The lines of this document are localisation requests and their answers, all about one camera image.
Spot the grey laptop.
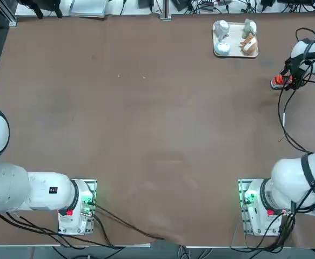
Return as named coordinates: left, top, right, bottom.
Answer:
left=70, top=0, right=108, bottom=18

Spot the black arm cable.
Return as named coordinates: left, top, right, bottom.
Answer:
left=295, top=28, right=315, bottom=54

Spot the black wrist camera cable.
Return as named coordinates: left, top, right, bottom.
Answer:
left=278, top=79, right=313, bottom=155

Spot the black base power cable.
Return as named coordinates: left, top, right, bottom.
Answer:
left=91, top=202, right=165, bottom=240

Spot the brown hamster plush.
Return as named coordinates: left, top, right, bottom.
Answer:
left=240, top=33, right=258, bottom=56

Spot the aluminium profile post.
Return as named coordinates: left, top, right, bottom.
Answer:
left=159, top=0, right=172, bottom=21

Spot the round light blue plush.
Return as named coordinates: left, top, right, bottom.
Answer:
left=214, top=41, right=231, bottom=57

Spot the black base cable bundle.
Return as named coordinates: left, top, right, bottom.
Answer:
left=230, top=202, right=297, bottom=253

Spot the cream plastic tray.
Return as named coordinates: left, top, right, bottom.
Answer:
left=212, top=21, right=259, bottom=59

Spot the aluminium profile beam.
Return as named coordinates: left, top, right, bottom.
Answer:
left=0, top=0, right=18, bottom=27

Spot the black power strip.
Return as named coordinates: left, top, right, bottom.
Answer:
left=200, top=0, right=228, bottom=8

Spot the long black floor cable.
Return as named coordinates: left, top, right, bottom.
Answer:
left=0, top=212, right=124, bottom=249

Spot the grey-green plush animal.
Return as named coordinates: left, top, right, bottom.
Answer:
left=240, top=18, right=257, bottom=38

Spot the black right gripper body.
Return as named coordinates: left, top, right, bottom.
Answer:
left=289, top=53, right=313, bottom=87

